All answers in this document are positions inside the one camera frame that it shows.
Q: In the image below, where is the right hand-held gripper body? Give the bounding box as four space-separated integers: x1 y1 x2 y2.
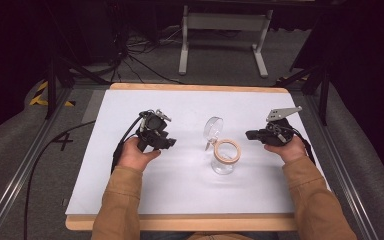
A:
261 105 304 148

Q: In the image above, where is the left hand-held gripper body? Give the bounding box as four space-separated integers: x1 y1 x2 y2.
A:
135 108 173 153

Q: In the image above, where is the glass jar with hinged lid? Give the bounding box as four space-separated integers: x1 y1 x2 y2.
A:
202 116 243 176

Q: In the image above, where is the person's right hand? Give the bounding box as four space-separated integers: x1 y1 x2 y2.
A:
263 134 308 165

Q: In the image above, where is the person's left hand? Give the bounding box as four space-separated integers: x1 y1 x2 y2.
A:
116 136 163 173

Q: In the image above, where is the white table cover sheet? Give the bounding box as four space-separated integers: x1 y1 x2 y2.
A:
65 89 331 216

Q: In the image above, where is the black tripod stand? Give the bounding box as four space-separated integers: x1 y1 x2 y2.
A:
272 58 332 127
43 49 112 120

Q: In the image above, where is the yellow black floor tape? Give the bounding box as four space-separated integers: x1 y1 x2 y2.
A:
28 80 77 108

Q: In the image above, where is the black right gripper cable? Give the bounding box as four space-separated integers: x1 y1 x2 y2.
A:
292 127 317 167

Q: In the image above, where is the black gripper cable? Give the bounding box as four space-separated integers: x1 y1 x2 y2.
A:
292 127 317 167
22 113 148 240

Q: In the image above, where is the aluminium floor rail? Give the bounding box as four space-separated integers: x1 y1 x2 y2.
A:
304 94 381 240
0 87 74 240

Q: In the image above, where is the bundle of black floor cables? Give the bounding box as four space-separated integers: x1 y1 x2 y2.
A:
109 26 186 85

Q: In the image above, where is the white metal stand frame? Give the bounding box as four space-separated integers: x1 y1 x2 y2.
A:
178 4 274 79

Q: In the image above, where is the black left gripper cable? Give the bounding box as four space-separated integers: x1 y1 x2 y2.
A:
22 113 148 240

